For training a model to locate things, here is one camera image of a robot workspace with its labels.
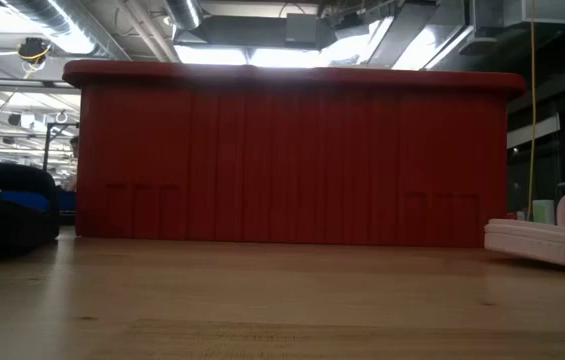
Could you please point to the person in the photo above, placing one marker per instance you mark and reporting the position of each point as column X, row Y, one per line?
column 74, row 150

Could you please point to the black rack frame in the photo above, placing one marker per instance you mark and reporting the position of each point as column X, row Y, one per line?
column 46, row 150

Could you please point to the pale green box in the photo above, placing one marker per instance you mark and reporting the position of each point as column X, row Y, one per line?
column 543, row 212

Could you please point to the grey ceiling box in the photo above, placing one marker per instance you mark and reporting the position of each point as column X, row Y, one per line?
column 302, row 30

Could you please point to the silver round ventilation duct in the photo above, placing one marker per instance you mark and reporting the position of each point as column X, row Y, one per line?
column 184, row 12

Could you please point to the large silver ventilation duct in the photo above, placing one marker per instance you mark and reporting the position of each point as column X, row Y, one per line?
column 62, row 25

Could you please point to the pink slide sandal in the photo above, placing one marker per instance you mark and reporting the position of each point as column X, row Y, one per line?
column 537, row 245

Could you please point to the small red box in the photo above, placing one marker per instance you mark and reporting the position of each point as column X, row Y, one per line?
column 518, row 215

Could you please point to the blue seat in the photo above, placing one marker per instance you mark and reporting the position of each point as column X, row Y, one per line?
column 22, row 200

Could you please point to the red plastic bin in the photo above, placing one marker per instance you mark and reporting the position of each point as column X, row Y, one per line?
column 287, row 160

